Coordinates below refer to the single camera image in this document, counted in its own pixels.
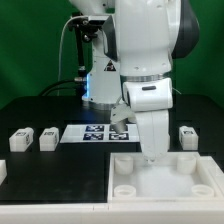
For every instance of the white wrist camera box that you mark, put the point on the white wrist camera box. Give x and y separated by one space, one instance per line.
148 96

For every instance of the white front rail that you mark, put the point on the white front rail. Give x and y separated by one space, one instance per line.
143 213

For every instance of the white marker sheet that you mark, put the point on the white marker sheet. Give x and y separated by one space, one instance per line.
98 133

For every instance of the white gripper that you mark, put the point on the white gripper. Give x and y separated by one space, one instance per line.
153 129

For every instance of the white block left edge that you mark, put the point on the white block left edge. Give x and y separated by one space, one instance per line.
3 171

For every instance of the white square tabletop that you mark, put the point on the white square tabletop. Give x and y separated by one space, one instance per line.
172 178

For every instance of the black camera on stand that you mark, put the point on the black camera on stand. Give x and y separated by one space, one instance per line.
85 32

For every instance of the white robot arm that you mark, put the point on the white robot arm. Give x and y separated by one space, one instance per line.
132 56

